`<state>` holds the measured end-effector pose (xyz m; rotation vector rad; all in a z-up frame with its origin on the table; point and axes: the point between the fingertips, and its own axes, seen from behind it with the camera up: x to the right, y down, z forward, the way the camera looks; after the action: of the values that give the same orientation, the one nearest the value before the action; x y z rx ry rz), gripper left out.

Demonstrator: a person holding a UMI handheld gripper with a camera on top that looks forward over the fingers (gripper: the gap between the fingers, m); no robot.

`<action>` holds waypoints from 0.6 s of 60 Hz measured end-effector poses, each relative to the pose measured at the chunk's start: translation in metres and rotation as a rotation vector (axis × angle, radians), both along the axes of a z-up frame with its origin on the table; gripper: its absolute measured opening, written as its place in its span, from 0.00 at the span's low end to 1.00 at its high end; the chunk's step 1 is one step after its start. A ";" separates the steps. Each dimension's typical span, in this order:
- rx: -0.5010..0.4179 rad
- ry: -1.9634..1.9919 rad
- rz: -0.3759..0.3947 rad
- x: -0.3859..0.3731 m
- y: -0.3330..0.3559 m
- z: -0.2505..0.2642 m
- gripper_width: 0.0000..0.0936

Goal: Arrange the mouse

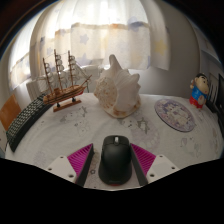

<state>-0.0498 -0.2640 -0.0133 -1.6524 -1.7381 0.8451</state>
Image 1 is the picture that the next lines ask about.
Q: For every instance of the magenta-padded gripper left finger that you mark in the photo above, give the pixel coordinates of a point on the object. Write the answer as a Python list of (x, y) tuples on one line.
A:
[(80, 160)]

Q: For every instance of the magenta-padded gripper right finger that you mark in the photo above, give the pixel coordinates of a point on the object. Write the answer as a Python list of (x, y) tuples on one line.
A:
[(144, 159)]

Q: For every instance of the black computer mouse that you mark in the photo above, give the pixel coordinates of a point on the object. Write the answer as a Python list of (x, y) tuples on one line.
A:
[(115, 160)]

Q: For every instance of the round purple printed mouse pad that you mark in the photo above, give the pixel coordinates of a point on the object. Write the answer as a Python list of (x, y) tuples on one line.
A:
[(174, 115)]

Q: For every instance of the white printed tablecloth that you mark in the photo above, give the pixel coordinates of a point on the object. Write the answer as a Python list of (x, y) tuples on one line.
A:
[(90, 126)]

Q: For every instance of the black keyboard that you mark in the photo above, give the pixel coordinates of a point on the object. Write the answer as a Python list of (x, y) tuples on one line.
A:
[(25, 121)]

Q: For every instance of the wooden model sailing ship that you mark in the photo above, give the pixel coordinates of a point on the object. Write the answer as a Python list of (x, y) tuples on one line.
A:
[(65, 93)]

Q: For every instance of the large white conch shell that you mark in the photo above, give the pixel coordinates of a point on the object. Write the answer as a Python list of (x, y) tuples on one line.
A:
[(118, 90)]

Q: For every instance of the orange wooden chair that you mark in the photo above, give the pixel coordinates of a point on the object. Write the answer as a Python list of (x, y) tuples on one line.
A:
[(9, 111)]

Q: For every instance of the cartoon boy figurine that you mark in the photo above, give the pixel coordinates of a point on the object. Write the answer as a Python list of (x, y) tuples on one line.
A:
[(199, 91)]

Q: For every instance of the white star-print curtain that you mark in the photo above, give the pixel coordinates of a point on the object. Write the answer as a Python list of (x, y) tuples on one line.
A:
[(106, 40)]

